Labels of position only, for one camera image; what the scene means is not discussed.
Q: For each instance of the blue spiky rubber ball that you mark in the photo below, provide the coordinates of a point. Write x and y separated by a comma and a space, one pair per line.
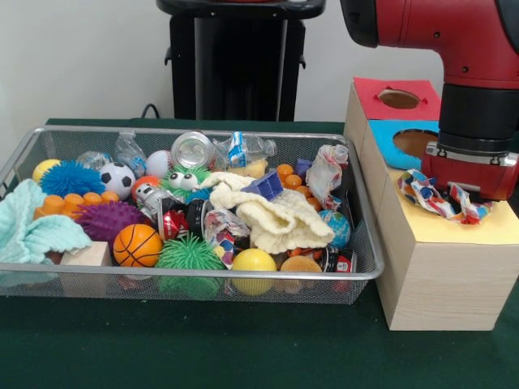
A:
71, 178

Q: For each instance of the silver mesh bin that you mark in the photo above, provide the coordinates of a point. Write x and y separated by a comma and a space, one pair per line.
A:
121, 289

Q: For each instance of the small soccer ball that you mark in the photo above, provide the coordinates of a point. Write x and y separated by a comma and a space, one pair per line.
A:
117, 176

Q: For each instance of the smooth yellow ball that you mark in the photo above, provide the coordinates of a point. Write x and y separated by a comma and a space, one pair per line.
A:
254, 261

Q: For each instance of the colourful dotted cloth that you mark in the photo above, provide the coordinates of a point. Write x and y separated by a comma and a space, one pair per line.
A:
421, 194

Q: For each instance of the blue globe ball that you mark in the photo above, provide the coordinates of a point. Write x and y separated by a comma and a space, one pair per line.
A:
338, 229

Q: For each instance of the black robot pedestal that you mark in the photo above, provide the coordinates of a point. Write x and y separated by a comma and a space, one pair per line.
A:
239, 65

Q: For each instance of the cream knitted cloth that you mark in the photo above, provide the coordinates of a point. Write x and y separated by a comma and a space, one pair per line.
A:
280, 223

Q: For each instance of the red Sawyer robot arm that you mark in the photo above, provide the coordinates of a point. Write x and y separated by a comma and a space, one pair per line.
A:
466, 40

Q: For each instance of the orange toy basketball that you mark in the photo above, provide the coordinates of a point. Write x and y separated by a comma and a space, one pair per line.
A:
138, 245

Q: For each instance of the mint green cloth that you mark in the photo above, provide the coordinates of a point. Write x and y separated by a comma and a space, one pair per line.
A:
24, 227

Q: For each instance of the dark green tablecloth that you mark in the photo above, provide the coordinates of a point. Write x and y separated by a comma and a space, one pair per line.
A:
243, 348

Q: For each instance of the green spiky rubber ball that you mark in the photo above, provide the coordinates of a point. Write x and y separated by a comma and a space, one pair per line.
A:
188, 255

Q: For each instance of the purple toy block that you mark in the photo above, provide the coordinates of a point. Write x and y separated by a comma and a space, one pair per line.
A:
265, 185

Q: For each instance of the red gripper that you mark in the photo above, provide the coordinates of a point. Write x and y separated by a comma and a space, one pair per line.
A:
478, 174

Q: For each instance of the purple spiky ball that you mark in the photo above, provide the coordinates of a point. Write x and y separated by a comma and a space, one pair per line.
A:
107, 219

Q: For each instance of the wooden box with three holes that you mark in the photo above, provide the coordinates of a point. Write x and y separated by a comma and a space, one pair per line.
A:
446, 283

